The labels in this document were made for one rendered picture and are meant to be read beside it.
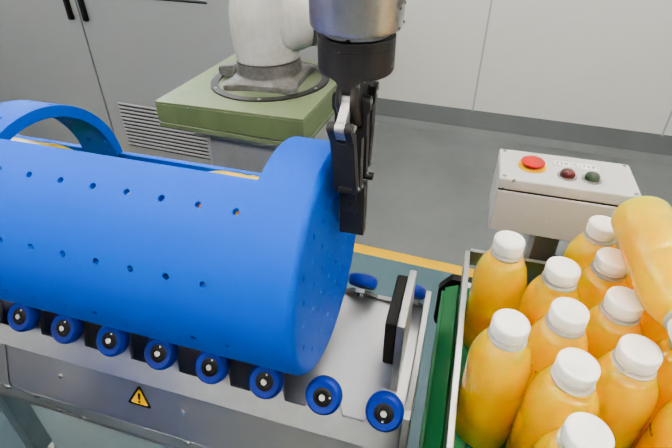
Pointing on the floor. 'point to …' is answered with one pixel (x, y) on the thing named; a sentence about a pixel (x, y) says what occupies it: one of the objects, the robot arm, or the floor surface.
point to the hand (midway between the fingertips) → (353, 206)
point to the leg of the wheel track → (25, 423)
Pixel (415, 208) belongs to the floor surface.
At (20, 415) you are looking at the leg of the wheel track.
